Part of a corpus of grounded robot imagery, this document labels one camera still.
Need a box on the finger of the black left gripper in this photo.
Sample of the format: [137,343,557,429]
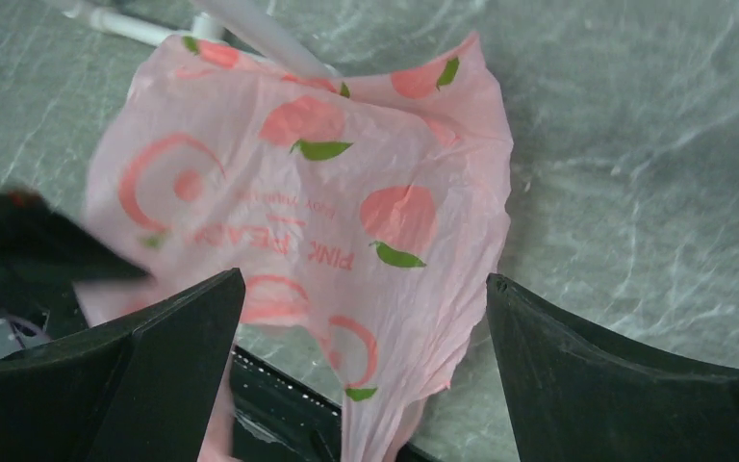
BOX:
[0,189,149,315]

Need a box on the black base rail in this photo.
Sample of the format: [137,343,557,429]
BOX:
[229,346,341,462]

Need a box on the pink peach-print plastic bag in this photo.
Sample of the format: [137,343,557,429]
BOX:
[76,33,513,461]

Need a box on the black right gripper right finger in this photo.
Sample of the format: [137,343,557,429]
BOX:
[486,274,739,462]

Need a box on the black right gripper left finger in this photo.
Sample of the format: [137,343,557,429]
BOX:
[0,269,245,461]

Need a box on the white pvc pipe assembly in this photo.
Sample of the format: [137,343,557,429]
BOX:
[44,0,225,46]

